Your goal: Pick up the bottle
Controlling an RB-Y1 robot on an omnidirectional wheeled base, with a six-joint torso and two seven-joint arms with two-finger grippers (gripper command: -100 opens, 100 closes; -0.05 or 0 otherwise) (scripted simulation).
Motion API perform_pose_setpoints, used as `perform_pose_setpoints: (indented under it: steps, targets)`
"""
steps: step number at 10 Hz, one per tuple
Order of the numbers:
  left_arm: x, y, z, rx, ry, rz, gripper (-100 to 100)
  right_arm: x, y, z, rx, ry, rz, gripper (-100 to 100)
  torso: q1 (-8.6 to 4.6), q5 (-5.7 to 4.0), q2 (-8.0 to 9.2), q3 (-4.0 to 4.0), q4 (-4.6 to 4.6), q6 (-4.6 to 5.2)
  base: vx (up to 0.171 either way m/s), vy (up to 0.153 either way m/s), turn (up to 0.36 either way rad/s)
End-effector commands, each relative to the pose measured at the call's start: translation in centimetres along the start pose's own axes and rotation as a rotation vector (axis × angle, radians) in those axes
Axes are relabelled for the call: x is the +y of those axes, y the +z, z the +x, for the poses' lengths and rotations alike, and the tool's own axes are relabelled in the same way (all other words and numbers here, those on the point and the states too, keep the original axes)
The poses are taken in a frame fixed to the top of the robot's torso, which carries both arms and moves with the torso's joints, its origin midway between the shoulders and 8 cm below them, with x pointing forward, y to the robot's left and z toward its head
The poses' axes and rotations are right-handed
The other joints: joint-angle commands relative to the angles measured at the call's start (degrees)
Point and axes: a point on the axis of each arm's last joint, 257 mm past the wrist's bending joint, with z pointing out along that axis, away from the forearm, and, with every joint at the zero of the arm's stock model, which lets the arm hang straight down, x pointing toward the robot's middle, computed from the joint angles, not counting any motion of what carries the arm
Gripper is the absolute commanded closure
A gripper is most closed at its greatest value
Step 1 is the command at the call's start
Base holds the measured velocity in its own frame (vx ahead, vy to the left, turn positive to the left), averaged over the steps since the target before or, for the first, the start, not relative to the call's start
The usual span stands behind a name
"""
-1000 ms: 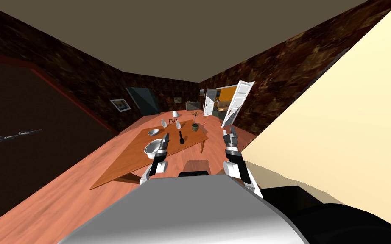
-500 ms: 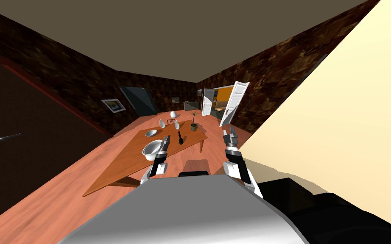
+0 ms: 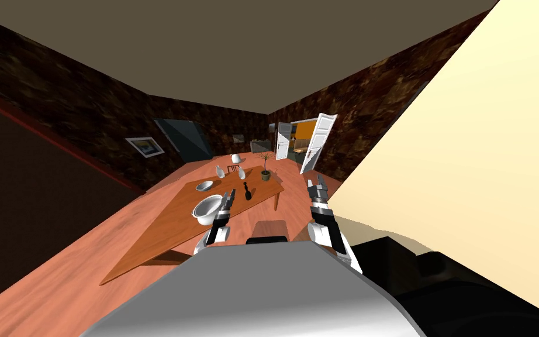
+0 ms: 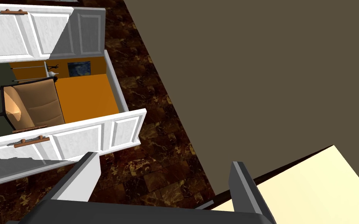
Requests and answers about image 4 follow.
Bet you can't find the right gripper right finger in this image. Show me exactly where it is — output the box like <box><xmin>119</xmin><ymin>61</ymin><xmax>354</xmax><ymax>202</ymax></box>
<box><xmin>228</xmin><ymin>161</ymin><xmax>271</xmax><ymax>216</ymax></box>

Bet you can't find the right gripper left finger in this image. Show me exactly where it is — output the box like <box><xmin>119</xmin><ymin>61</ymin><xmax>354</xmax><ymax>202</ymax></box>
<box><xmin>50</xmin><ymin>152</ymin><xmax>102</xmax><ymax>203</ymax></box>

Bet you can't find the white panelled door leaf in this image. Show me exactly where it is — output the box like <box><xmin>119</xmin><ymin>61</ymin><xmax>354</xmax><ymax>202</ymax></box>
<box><xmin>0</xmin><ymin>4</ymin><xmax>107</xmax><ymax>65</ymax></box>
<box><xmin>0</xmin><ymin>108</ymin><xmax>148</xmax><ymax>190</ymax></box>

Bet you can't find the white shelf with ornaments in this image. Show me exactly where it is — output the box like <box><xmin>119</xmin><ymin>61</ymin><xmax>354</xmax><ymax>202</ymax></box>
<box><xmin>10</xmin><ymin>61</ymin><xmax>60</xmax><ymax>83</ymax></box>

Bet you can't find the brown wooden bar handle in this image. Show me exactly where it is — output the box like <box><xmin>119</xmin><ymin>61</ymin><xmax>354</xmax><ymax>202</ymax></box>
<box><xmin>6</xmin><ymin>135</ymin><xmax>51</xmax><ymax>149</ymax></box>
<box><xmin>0</xmin><ymin>9</ymin><xmax>28</xmax><ymax>16</ymax></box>

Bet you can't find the tan armchair with black frame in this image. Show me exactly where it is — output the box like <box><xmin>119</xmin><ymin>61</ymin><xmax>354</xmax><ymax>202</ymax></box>
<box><xmin>0</xmin><ymin>76</ymin><xmax>66</xmax><ymax>134</ymax></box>

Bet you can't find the dark blue wall picture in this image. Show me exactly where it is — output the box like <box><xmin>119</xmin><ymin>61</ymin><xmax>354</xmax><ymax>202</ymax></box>
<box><xmin>67</xmin><ymin>61</ymin><xmax>92</xmax><ymax>78</ymax></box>

